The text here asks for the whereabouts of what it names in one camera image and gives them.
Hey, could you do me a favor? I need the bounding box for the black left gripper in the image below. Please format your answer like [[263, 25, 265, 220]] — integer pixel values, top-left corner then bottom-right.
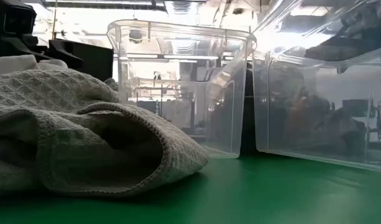
[[0, 0, 84, 70]]

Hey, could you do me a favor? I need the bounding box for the small gray waffle towel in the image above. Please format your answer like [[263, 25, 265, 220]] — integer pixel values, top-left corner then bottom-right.
[[103, 77, 119, 91]]

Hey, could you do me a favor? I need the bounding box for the light gray waffle towel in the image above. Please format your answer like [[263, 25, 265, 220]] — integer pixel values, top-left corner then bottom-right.
[[0, 68, 210, 200]]

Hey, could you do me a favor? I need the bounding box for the clear plastic bin with label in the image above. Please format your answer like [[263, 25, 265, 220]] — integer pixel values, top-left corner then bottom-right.
[[251, 0, 381, 174]]

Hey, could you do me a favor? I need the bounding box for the black standing panel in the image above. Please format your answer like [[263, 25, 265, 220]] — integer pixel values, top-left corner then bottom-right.
[[48, 39, 114, 82]]

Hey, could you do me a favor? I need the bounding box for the green table mat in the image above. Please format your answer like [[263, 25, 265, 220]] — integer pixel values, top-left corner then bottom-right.
[[0, 152, 381, 224]]

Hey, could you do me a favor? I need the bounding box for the black background monitor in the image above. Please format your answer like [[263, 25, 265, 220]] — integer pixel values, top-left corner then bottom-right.
[[342, 98, 370, 118]]

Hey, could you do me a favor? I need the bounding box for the yellow cable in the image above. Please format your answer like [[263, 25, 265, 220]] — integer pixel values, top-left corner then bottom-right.
[[51, 0, 58, 40]]

